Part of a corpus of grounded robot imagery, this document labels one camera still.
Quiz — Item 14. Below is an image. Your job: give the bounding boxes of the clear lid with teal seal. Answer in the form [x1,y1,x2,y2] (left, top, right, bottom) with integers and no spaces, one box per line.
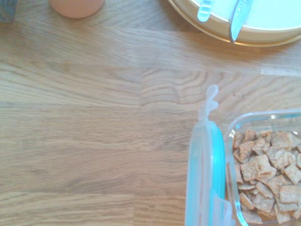
[184,84,236,226]

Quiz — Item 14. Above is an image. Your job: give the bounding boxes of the square glass food container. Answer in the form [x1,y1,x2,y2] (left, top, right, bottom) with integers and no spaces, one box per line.
[225,108,301,226]

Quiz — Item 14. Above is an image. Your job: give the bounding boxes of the metal table knife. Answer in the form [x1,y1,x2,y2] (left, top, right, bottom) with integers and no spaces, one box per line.
[228,0,253,44]

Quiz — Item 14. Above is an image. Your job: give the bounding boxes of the pink bottle with black cap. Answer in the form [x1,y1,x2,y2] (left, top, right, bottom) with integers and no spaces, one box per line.
[48,0,105,19]

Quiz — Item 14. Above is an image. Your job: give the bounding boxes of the brown cereal squares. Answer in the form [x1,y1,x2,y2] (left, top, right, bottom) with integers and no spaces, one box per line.
[232,129,301,225]

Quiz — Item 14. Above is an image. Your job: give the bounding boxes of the grey plastic cutlery basket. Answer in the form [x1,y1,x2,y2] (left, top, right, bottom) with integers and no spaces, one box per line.
[0,0,17,24]

